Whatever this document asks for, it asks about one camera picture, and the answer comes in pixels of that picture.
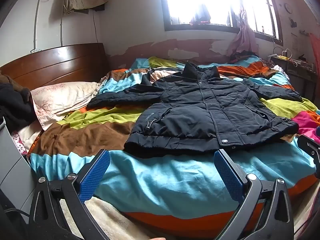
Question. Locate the black wall box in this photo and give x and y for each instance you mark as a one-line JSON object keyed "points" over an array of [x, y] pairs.
{"points": [[98, 8]]}

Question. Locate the dark clothes pile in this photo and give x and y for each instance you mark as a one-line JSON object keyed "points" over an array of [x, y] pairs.
{"points": [[13, 105]]}

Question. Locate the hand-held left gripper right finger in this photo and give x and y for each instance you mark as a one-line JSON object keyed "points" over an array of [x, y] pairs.
{"points": [[228, 177]]}

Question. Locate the white wall calendar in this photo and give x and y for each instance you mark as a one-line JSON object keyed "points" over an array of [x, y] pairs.
{"points": [[295, 41]]}

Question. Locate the white wall pipe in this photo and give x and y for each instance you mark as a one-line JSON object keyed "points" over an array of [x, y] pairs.
{"points": [[37, 20], [61, 32]]}

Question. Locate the round wall clock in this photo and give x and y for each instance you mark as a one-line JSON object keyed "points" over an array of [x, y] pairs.
{"points": [[288, 8]]}

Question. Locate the black wall sticker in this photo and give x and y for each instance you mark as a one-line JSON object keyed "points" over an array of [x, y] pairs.
{"points": [[293, 23]]}

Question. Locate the dark clothes heap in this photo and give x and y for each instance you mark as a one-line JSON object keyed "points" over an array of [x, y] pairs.
{"points": [[243, 55]]}

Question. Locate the black padded jacket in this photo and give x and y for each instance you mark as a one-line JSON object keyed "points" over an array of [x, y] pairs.
{"points": [[200, 105]]}

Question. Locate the dark framed window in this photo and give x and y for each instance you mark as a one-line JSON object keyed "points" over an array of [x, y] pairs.
{"points": [[200, 26]]}

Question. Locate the cluttered dark desk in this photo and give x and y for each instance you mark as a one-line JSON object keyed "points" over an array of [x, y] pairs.
{"points": [[300, 72]]}

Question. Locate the pink floral pillow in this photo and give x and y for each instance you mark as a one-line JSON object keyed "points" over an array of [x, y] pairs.
{"points": [[62, 97]]}

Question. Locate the pink curtain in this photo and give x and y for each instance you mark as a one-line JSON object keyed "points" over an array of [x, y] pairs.
{"points": [[243, 38]]}

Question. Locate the white fleece blanket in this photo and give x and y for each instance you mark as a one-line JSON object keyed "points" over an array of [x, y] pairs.
{"points": [[110, 220]]}

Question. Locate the brown wooden headboard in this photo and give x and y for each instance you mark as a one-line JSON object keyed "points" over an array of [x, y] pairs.
{"points": [[50, 62]]}

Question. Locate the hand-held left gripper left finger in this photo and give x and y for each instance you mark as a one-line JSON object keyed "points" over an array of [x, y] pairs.
{"points": [[96, 175]]}

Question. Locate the white flowered pillow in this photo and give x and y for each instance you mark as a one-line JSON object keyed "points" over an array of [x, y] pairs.
{"points": [[25, 137]]}

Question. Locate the yellow power strip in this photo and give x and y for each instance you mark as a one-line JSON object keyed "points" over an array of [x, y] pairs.
{"points": [[283, 57]]}

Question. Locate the colourful patchwork duvet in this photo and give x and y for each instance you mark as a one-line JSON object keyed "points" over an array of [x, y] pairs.
{"points": [[162, 180]]}

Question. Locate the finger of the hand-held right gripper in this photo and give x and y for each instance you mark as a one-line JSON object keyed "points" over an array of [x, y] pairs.
{"points": [[318, 130], [308, 143]]}

